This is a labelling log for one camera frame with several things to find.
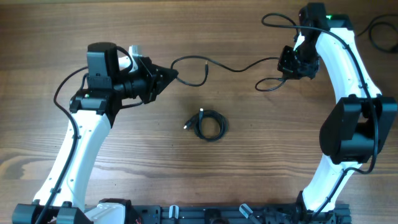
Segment black cable gold plug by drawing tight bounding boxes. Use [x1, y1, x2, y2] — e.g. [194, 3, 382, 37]
[170, 55, 279, 87]

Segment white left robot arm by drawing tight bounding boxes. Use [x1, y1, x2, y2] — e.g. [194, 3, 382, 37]
[12, 42, 178, 223]

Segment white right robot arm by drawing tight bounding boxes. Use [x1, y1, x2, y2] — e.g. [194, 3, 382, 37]
[277, 2, 397, 218]

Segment thick black coiled cable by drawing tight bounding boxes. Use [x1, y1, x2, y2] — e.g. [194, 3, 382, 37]
[183, 108, 229, 142]

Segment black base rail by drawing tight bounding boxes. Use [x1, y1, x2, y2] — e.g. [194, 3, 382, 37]
[98, 198, 352, 224]

